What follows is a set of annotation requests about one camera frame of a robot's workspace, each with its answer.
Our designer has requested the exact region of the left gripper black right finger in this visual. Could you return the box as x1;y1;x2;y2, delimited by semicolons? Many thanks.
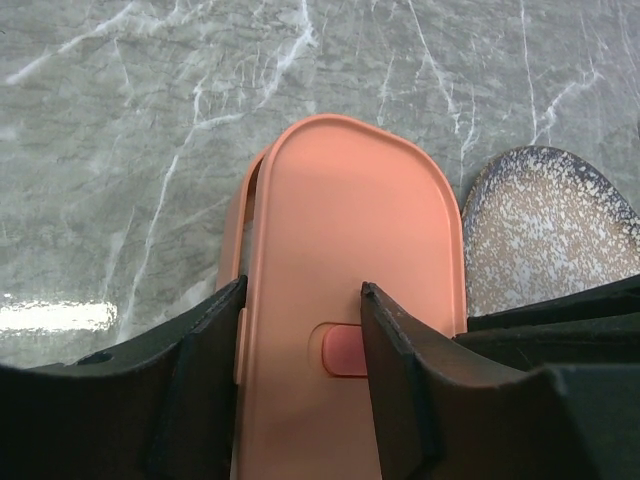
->
360;283;639;479

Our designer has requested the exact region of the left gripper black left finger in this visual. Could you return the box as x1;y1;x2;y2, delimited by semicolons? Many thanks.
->
1;277;247;479

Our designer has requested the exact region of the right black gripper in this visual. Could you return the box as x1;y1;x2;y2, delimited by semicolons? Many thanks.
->
454;275;639;371

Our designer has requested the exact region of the pink lunch box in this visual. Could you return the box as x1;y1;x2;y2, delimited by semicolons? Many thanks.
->
215;147;271;391

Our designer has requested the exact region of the pink lunch box lid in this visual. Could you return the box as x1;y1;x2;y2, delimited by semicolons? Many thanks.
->
232;114;466;479

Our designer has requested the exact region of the speckled round plate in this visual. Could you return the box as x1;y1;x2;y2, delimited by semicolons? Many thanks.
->
462;146;639;316

